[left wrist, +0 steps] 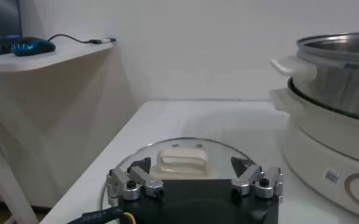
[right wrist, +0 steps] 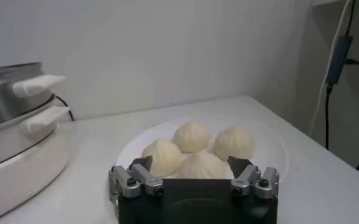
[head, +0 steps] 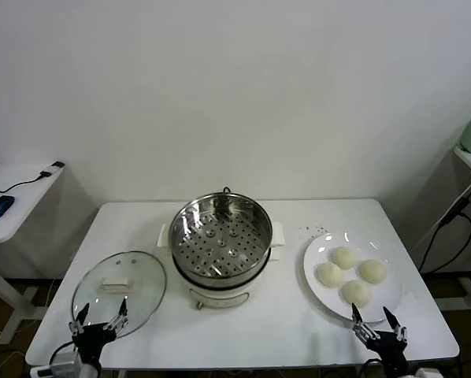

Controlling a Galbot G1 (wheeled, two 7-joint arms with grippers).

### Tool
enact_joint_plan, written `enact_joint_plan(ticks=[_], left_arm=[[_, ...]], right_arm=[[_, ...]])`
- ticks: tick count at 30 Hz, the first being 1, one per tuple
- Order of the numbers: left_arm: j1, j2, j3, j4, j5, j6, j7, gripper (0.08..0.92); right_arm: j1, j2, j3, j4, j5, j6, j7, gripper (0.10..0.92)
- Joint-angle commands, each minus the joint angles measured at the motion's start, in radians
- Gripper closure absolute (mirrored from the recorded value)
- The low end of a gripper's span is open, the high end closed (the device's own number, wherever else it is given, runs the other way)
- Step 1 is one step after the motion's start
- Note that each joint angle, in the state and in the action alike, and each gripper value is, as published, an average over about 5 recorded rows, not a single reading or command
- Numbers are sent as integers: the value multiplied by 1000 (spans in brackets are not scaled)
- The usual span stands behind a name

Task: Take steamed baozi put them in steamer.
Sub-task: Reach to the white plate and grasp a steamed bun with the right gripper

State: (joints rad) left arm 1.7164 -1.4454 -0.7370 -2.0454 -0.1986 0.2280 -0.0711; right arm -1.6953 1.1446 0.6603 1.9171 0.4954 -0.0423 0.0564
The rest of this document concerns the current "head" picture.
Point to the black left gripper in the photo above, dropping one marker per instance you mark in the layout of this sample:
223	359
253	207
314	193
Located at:
91	342

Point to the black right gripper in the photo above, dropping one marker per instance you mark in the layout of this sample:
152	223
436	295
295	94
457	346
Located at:
391	350

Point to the white steamed baozi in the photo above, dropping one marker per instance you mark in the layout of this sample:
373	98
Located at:
345	258
372	271
355	293
330	274

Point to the stainless steel steamer basket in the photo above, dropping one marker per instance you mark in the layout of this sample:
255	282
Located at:
188	220

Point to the large white plate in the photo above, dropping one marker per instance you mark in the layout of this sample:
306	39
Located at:
326	248

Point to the white electric cooker pot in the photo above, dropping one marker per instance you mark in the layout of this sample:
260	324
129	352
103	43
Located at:
219	295

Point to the white side desk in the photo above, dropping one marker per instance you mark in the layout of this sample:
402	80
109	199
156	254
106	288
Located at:
23	204

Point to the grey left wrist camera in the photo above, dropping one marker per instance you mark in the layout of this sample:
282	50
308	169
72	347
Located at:
62	366

